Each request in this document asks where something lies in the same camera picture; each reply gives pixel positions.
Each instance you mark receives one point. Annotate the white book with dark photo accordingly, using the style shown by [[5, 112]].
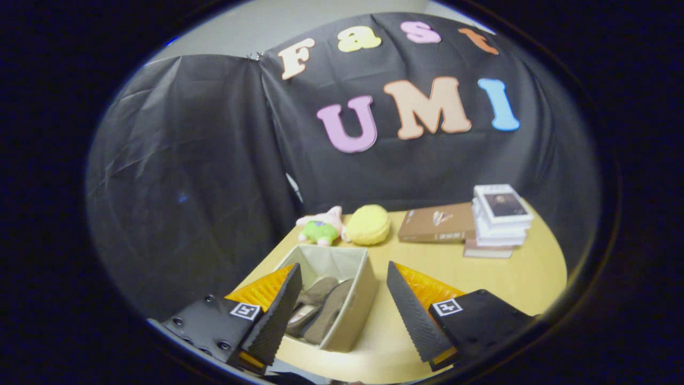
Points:
[[505, 205]]

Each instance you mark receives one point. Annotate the brown book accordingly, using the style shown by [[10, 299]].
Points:
[[435, 224]]

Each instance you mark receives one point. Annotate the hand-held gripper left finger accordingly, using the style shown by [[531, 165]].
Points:
[[278, 315]]

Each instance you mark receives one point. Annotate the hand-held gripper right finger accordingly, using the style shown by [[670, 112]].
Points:
[[411, 315]]

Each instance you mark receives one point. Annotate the pink and green plush toy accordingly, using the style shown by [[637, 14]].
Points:
[[320, 230]]

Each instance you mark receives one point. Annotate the brown fuzzy shoe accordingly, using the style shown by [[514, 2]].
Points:
[[315, 294], [334, 313]]

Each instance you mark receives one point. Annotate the pale pink book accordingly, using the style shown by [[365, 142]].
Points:
[[486, 251]]

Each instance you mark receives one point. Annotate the yellow plush ball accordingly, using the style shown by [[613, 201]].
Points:
[[368, 225]]

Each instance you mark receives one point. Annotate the thick white book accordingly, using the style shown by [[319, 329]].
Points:
[[497, 232]]

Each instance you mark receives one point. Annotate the black backdrop cloth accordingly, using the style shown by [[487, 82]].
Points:
[[187, 160]]

